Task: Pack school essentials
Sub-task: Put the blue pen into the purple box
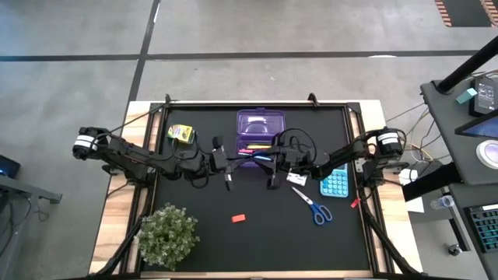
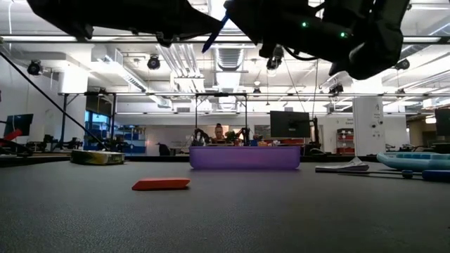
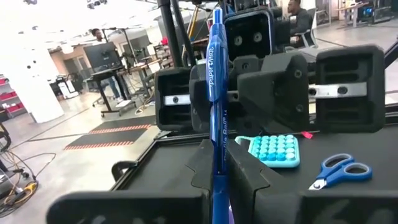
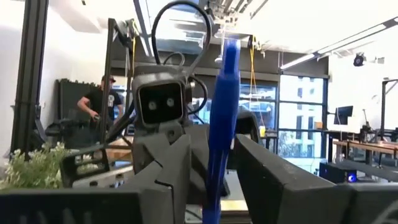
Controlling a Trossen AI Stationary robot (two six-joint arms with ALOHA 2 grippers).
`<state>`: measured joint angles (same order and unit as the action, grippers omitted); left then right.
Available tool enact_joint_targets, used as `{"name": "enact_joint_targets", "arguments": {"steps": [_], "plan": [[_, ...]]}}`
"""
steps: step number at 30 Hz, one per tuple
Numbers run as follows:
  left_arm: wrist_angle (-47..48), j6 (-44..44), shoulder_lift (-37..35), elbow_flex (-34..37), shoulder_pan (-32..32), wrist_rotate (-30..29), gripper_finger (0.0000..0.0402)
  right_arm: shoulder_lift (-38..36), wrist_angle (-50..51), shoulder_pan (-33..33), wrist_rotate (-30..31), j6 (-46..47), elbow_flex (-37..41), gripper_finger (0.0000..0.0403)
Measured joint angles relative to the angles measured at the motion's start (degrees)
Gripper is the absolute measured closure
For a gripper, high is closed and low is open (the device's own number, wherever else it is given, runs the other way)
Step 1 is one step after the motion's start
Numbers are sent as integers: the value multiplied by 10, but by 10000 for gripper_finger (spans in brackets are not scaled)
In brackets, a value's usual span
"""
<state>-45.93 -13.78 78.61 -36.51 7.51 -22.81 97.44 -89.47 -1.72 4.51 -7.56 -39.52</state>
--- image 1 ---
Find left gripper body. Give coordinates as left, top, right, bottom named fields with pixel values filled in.
left=212, top=136, right=233, bottom=192

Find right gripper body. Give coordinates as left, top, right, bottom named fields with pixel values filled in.
left=268, top=145, right=314, bottom=191

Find white paper tag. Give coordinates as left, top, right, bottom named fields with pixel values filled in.
left=286, top=172, right=308, bottom=187

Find yellow green crayon box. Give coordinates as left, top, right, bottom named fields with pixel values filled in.
left=167, top=123, right=197, bottom=145

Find purple plastic pencil case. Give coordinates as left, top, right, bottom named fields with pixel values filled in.
left=236, top=107, right=287, bottom=169

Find light blue calculator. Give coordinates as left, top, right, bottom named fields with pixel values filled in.
left=319, top=163, right=349, bottom=198

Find black table mat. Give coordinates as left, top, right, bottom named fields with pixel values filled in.
left=153, top=103, right=370, bottom=272

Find artificial green plant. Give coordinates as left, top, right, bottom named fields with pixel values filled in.
left=134, top=202, right=202, bottom=272

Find white paper sheet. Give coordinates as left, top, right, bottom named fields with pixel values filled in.
left=398, top=166, right=426, bottom=214

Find black desk leg bar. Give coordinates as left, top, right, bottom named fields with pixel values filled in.
left=402, top=161, right=463, bottom=202

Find clear water bottle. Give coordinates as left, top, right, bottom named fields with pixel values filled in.
left=430, top=194, right=455, bottom=211

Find grey side desk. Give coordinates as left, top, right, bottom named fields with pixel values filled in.
left=419, top=75, right=498, bottom=280

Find small teal box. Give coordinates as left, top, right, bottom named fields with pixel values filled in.
left=455, top=87, right=479, bottom=105

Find black keyboard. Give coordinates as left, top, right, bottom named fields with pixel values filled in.
left=465, top=203, right=498, bottom=254

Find white round device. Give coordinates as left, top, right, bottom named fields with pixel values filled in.
left=475, top=139, right=498, bottom=170

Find blue lit device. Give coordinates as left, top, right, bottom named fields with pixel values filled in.
left=0, top=154, right=21, bottom=179

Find black monitor pole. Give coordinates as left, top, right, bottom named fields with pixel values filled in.
left=436, top=37, right=498, bottom=94

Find black power adapter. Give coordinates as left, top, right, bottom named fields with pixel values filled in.
left=468, top=75, right=498, bottom=117

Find striped edge floor mat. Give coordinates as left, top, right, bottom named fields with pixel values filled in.
left=434, top=0, right=498, bottom=28

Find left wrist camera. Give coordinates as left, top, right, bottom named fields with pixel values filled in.
left=212, top=147, right=230, bottom=174

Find blue handled scissors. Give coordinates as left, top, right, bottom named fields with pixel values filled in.
left=291, top=186, right=334, bottom=226

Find right camera cable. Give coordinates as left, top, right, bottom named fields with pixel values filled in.
left=276, top=127, right=318, bottom=156

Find camera cable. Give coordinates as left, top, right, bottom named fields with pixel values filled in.
left=170, top=131, right=213, bottom=191
left=276, top=127, right=318, bottom=156

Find left camera cable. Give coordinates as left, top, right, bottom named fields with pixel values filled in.
left=170, top=131, right=213, bottom=191

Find thin black cable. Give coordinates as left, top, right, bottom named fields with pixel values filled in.
left=110, top=101, right=172, bottom=134

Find black metal rig frame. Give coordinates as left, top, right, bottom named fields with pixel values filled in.
left=58, top=93, right=440, bottom=280

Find floor cable bundle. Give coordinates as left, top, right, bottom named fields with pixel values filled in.
left=384, top=101, right=443, bottom=164

